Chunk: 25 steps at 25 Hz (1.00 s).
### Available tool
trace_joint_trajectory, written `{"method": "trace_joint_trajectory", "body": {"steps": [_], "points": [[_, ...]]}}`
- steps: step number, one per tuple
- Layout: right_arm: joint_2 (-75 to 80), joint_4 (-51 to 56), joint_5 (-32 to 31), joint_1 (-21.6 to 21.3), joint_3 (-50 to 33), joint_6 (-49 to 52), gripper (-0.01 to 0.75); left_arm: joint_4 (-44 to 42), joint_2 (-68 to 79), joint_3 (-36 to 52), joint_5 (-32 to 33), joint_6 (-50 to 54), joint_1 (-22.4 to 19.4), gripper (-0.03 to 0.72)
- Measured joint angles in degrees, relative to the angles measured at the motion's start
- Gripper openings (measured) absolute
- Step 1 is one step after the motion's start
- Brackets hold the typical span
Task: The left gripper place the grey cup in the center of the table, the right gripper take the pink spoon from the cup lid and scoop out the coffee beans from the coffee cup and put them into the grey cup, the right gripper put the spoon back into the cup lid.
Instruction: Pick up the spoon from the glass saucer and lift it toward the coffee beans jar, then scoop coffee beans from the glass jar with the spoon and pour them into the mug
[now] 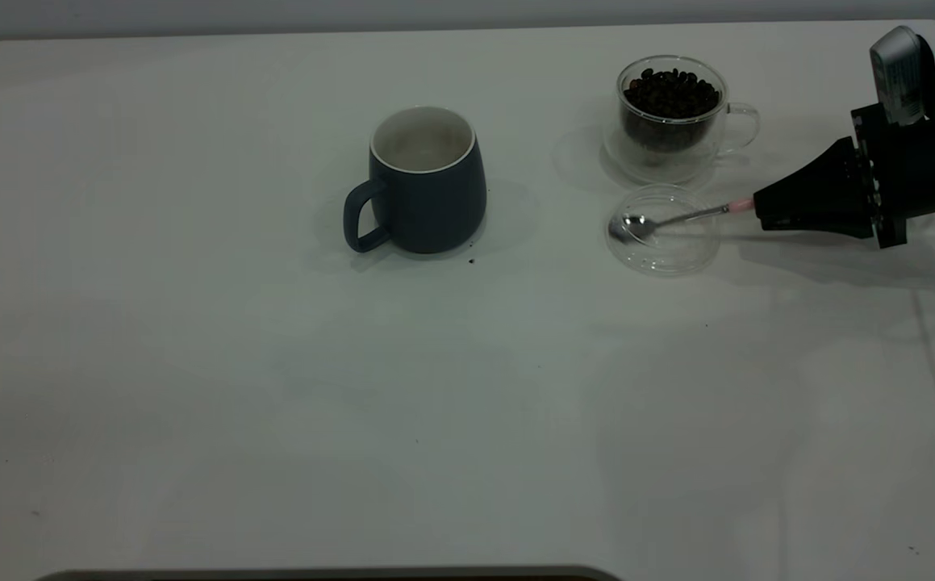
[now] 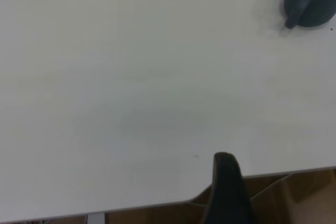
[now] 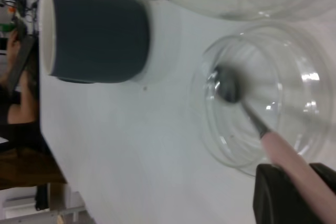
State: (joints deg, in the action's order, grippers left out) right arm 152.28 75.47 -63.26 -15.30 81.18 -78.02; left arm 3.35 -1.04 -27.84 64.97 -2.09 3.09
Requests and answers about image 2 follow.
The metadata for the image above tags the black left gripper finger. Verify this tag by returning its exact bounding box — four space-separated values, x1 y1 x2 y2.
201 152 259 224

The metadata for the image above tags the dark grey ceramic mug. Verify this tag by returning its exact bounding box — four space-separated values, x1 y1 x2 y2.
282 0 336 29

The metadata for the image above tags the white table leg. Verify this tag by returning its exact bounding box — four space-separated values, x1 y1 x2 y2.
87 212 106 224

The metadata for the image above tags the white table frame bar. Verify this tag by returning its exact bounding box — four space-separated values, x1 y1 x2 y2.
249 173 293 200

